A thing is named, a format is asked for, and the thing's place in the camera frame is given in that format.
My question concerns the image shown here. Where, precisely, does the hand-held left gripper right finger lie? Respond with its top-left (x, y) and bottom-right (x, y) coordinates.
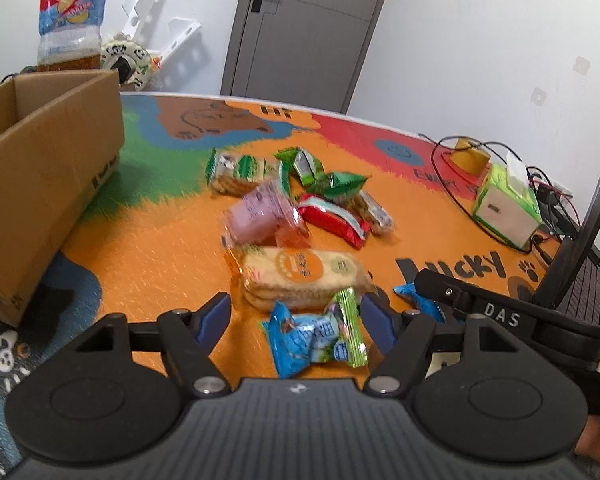
top-left (360, 292), bottom-right (523, 396)

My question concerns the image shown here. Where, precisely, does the black laptop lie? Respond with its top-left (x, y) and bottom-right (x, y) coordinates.
top-left (532, 115), bottom-right (600, 335)

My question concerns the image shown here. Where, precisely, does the clear nut bar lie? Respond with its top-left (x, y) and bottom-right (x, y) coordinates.
top-left (357, 189), bottom-right (396, 237)

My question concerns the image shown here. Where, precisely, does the red snack packet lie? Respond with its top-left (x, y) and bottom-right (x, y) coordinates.
top-left (299, 194), bottom-right (372, 250)

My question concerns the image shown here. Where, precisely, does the pink jelly cup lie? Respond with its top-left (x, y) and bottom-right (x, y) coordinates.
top-left (223, 179), bottom-right (308, 247)

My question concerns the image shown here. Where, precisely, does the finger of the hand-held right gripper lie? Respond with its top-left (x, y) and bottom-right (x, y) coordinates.
top-left (414, 269), bottom-right (486, 319)

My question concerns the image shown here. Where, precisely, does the panda print plush ring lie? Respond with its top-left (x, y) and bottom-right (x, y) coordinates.
top-left (99, 32), bottom-right (160, 92)

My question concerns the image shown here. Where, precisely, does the white perforated rack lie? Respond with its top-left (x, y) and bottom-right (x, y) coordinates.
top-left (121, 0), bottom-right (202, 92)

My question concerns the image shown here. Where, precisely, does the small blue snack packet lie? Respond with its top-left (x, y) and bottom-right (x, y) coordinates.
top-left (393, 282), bottom-right (448, 322)

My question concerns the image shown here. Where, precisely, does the orange label rice cracker packet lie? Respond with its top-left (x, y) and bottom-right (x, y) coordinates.
top-left (226, 245), bottom-right (377, 312)

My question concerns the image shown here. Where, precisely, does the large blue candy packet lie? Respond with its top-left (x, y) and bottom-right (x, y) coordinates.
top-left (265, 301), bottom-right (353, 379)

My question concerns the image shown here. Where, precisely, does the yellow tape roll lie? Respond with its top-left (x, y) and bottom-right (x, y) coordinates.
top-left (449, 137), bottom-right (492, 177)

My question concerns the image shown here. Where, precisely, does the green tissue box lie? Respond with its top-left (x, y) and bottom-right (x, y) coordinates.
top-left (471, 150), bottom-right (544, 251)

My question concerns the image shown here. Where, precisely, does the green white cracker packet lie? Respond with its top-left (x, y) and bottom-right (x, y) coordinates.
top-left (206, 149), bottom-right (282, 197)

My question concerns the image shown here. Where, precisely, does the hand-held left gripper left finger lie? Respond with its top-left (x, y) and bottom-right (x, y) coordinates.
top-left (72, 292), bottom-right (233, 400)

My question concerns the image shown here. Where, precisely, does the brown cardboard box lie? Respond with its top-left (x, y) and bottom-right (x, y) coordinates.
top-left (0, 70), bottom-right (126, 328)

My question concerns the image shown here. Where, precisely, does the green striped snack packet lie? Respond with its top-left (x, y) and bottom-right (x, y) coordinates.
top-left (336, 286), bottom-right (370, 369)

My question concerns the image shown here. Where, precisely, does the black cable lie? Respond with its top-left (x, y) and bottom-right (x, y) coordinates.
top-left (429, 135), bottom-right (576, 261)

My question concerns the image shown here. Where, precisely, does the colourful printed table mat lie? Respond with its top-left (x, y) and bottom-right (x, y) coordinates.
top-left (0, 91), bottom-right (581, 480)

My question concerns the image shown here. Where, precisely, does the grey door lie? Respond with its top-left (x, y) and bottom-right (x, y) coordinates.
top-left (220, 0), bottom-right (398, 115)

